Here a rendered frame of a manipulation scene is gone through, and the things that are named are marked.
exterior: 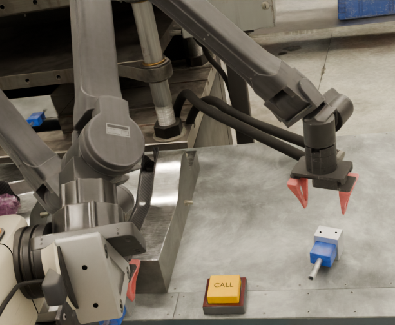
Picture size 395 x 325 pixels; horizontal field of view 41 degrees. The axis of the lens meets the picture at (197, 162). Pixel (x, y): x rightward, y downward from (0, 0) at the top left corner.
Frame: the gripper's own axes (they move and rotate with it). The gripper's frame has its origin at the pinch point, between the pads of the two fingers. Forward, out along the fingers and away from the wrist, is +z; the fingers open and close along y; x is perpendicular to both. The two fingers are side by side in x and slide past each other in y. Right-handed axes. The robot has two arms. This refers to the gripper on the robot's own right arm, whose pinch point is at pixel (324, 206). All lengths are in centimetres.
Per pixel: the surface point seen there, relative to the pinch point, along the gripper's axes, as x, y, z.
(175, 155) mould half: -10.1, 41.3, -0.9
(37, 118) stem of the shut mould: -29, 111, 4
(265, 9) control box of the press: -67, 39, -21
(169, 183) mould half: -1.8, 38.6, 1.8
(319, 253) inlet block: 4.3, 0.0, 8.5
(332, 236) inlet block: 0.2, -1.3, 7.2
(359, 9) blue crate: -351, 87, 61
